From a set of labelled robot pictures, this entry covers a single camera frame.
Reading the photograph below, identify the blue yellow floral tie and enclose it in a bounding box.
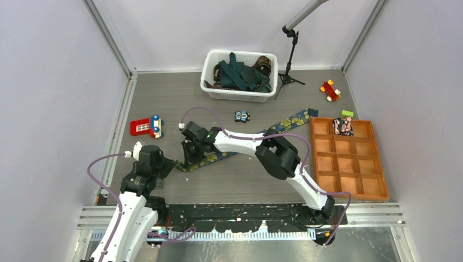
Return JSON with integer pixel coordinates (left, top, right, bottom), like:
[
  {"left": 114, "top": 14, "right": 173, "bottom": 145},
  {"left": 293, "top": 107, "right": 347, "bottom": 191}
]
[{"left": 174, "top": 108, "right": 319, "bottom": 172}]

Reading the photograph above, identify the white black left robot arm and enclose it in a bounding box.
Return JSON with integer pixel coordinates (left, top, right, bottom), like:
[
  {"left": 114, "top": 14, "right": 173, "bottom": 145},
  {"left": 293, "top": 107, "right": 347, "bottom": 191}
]
[{"left": 89, "top": 142, "right": 174, "bottom": 261}]

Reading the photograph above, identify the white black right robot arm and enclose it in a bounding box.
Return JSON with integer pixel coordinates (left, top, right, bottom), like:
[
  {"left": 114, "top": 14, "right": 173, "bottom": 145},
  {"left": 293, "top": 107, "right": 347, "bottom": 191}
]
[{"left": 179, "top": 121, "right": 335, "bottom": 224}]

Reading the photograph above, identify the red toy house block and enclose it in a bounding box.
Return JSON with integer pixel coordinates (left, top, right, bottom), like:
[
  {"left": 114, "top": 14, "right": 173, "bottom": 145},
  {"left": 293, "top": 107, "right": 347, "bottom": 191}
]
[{"left": 129, "top": 114, "right": 164, "bottom": 139}]

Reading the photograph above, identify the blue owl toy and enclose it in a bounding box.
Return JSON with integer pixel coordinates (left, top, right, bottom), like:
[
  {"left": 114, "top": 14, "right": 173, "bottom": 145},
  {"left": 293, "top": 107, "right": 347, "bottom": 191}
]
[{"left": 234, "top": 111, "right": 251, "bottom": 123}]

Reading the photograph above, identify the dark floral tie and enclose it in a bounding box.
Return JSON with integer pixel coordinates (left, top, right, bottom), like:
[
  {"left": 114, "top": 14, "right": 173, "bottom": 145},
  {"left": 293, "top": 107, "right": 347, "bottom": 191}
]
[{"left": 204, "top": 80, "right": 222, "bottom": 90}]

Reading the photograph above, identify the dark green tie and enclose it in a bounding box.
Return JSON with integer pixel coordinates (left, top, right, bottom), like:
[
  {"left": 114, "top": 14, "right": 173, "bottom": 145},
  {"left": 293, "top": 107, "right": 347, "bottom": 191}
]
[{"left": 213, "top": 52, "right": 271, "bottom": 93}]

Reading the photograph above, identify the white plastic basket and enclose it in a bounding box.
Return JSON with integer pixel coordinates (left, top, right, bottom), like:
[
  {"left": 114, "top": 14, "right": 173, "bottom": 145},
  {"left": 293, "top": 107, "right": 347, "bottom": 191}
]
[{"left": 200, "top": 49, "right": 278, "bottom": 103}]

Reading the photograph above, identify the brown patterned rolled tie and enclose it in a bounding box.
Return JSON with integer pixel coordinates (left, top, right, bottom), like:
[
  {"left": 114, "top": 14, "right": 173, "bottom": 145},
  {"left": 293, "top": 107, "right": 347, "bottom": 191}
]
[{"left": 252, "top": 55, "right": 272, "bottom": 76}]

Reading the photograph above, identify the black tripod stand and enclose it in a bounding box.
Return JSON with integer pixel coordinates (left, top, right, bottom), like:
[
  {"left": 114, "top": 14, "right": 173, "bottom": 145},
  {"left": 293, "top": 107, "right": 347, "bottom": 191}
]
[{"left": 275, "top": 26, "right": 306, "bottom": 100}]

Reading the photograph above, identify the red toy car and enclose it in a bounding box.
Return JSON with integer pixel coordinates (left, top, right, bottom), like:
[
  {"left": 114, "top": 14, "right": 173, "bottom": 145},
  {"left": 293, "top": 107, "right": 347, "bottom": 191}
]
[{"left": 320, "top": 80, "right": 341, "bottom": 102}]

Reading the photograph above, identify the green toy block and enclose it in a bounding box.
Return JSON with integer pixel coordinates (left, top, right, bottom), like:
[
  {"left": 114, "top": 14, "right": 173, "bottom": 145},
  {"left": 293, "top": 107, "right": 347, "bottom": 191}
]
[{"left": 341, "top": 110, "right": 354, "bottom": 117}]

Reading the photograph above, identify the orange wooden compartment tray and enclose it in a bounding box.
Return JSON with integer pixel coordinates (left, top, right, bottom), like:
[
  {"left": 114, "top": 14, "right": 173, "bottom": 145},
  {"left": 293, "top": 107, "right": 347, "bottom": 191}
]
[{"left": 310, "top": 117, "right": 390, "bottom": 201}]

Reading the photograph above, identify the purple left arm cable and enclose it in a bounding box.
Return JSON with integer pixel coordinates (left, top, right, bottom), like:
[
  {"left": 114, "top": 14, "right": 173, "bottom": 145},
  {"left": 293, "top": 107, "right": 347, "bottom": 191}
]
[{"left": 86, "top": 152, "right": 198, "bottom": 262}]

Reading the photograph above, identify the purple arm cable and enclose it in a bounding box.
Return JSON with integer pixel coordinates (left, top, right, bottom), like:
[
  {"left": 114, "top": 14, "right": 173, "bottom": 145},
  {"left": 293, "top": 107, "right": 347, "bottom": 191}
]
[
  {"left": 179, "top": 106, "right": 352, "bottom": 247},
  {"left": 86, "top": 152, "right": 198, "bottom": 262}
]

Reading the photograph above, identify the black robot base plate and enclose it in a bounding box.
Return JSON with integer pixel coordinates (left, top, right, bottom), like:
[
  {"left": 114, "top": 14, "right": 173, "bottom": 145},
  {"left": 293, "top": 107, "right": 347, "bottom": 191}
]
[{"left": 157, "top": 204, "right": 345, "bottom": 233}]

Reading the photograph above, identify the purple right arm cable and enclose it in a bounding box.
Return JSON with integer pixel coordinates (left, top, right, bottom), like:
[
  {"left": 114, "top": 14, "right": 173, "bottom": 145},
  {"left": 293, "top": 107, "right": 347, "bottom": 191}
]
[{"left": 179, "top": 106, "right": 352, "bottom": 247}]

